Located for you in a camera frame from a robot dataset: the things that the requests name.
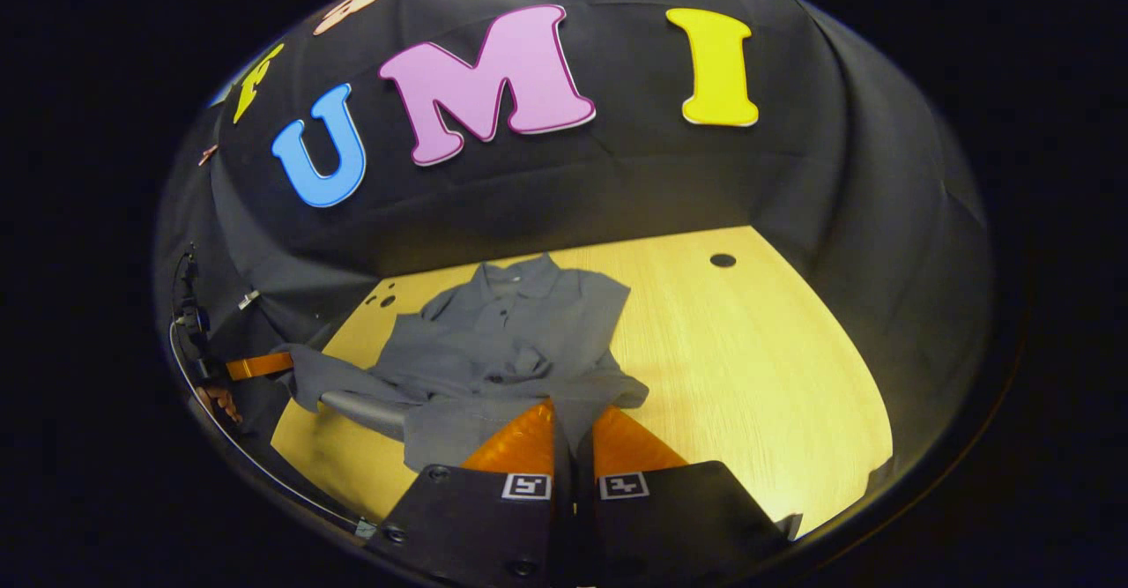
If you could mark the black backdrop cloth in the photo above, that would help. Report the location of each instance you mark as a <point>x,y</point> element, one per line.
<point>573,191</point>

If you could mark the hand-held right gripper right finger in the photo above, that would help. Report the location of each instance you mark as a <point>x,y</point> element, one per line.
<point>679,526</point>

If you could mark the grey collared shirt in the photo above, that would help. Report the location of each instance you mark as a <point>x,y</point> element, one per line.
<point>511,332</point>

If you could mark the small white tag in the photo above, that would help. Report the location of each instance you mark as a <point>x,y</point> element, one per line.
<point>248,300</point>

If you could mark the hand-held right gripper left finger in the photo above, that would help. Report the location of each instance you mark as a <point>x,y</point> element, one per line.
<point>493,526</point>

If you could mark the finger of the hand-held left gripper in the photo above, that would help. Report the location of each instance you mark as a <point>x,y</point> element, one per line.
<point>366,412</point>
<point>260,366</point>

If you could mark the copper binder clip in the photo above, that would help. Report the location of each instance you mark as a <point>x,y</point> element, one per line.
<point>208,154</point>

